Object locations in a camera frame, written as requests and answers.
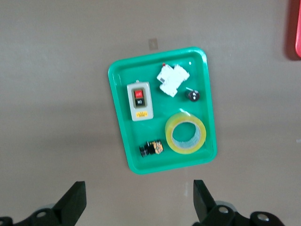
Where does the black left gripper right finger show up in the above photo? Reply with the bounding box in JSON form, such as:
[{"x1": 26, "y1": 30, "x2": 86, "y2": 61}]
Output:
[{"x1": 192, "y1": 179, "x2": 285, "y2": 226}]

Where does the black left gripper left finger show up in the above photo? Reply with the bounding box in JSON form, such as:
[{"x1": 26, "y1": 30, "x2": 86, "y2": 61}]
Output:
[{"x1": 0, "y1": 180, "x2": 87, "y2": 226}]

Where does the yellowish clear tape roll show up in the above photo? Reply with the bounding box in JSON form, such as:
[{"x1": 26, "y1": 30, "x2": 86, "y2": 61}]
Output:
[{"x1": 164, "y1": 112, "x2": 207, "y2": 155}]

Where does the green plastic tray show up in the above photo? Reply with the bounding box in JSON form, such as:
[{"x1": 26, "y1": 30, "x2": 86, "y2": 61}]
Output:
[{"x1": 107, "y1": 46, "x2": 218, "y2": 175}]

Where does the red tray holding valves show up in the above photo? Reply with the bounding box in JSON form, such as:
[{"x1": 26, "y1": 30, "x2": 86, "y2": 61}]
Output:
[{"x1": 287, "y1": 0, "x2": 301, "y2": 60}]

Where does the black and yellow button component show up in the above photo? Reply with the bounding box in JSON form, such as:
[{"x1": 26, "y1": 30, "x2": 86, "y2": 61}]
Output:
[{"x1": 139, "y1": 140, "x2": 164, "y2": 158}]

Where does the small black round buzzer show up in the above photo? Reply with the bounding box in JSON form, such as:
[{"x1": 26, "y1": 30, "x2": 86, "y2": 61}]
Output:
[{"x1": 185, "y1": 87, "x2": 201, "y2": 102}]

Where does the white circuit breaker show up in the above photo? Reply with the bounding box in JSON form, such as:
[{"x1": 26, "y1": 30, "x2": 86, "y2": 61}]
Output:
[{"x1": 156, "y1": 63, "x2": 190, "y2": 98}]

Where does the grey push-button switch box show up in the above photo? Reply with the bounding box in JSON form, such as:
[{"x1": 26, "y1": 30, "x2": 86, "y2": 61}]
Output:
[{"x1": 126, "y1": 80, "x2": 155, "y2": 122}]

